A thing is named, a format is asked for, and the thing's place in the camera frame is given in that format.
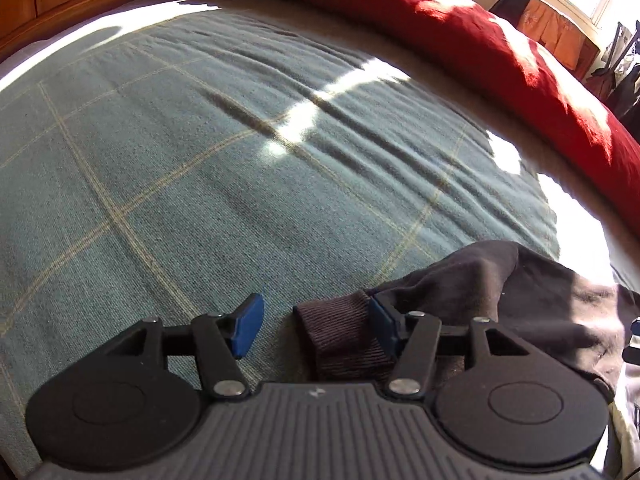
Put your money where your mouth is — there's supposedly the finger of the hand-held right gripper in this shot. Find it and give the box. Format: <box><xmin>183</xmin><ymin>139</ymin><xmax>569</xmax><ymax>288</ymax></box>
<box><xmin>624</xmin><ymin>317</ymin><xmax>640</xmax><ymax>361</ymax></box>

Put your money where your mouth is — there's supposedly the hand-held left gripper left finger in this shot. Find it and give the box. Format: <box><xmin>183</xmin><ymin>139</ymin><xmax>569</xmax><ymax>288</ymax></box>
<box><xmin>107</xmin><ymin>292</ymin><xmax>266</xmax><ymax>401</ymax></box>

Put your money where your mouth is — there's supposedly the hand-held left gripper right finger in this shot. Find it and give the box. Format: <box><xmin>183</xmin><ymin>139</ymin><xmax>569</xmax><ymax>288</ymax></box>
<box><xmin>369</xmin><ymin>294</ymin><xmax>538</xmax><ymax>396</ymax></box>

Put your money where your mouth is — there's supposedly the white sweatshirt with dark sleeves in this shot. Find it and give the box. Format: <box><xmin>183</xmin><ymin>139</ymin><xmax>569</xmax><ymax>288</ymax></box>
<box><xmin>292</xmin><ymin>240</ymin><xmax>640</xmax><ymax>480</ymax></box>

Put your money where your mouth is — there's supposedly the teal plaid blanket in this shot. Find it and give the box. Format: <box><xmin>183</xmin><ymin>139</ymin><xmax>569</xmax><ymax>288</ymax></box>
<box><xmin>0</xmin><ymin>12</ymin><xmax>561</xmax><ymax>480</ymax></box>

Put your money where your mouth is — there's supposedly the red pillow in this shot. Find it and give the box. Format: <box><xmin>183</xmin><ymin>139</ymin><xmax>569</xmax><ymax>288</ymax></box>
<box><xmin>240</xmin><ymin>0</ymin><xmax>640</xmax><ymax>211</ymax></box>

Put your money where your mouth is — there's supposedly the orange hanging fabric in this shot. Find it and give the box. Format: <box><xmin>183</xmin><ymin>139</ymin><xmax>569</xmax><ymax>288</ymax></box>
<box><xmin>517</xmin><ymin>0</ymin><xmax>601</xmax><ymax>71</ymax></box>

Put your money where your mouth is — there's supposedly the dark hanging garment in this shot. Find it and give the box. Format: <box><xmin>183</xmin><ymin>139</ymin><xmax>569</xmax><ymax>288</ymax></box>
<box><xmin>489</xmin><ymin>0</ymin><xmax>532</xmax><ymax>23</ymax></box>

